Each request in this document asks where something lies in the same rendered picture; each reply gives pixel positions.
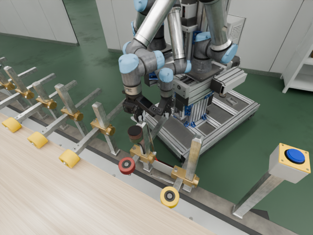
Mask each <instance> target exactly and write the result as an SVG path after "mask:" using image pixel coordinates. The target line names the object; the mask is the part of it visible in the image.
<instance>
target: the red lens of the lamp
mask: <svg viewBox="0 0 313 235"><path fill-rule="evenodd" d="M140 128H141V127H140ZM142 134H143V132H142V128H141V133H140V134H139V135H137V136H132V135H130V134H129V133H128V136H129V138H130V139H134V140H135V139H139V138H140V137H141V136H142Z"/></svg>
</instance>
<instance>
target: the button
mask: <svg viewBox="0 0 313 235"><path fill-rule="evenodd" d="M286 154H287V156H288V157H289V158H290V159H291V160H292V161H295V162H299V163H300V162H303V161H304V160H305V156H304V154H303V153H302V152H301V151H299V150H297V149H289V150H288V151H287V152H286Z"/></svg>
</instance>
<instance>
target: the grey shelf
mask: <svg viewBox="0 0 313 235"><path fill-rule="evenodd" d="M312 50H313V20H312V22H311V23H310V25H309V27H308V29H307V30H306V32H305V34H304V36H303V38H302V39H301V41H300V43H299V45H298V47H297V48H296V50H295V52H294V54H293V55H292V57H291V59H290V61H289V63H288V65H287V66H286V68H285V70H284V72H283V74H282V75H281V77H280V79H284V84H285V88H284V89H283V91H282V93H286V91H287V90H288V88H294V89H300V90H307V91H313V58H312V57H311V55H312V53H313V51H312Z"/></svg>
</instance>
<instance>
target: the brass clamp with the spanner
mask: <svg viewBox="0 0 313 235"><path fill-rule="evenodd" d="M134 146H135V147H136V149H135V150H133V149H132V148H131V150H130V154H131V156H133V157H134V155H137V156H139V157H140V160H141V161H143V162H145V163H147V164H149V163H151V164H152V163H153V162H154V160H155V158H156V156H155V155H154V154H152V152H151V151H150V154H149V155H148V157H145V156H143V155H141V150H140V147H139V146H137V145H134Z"/></svg>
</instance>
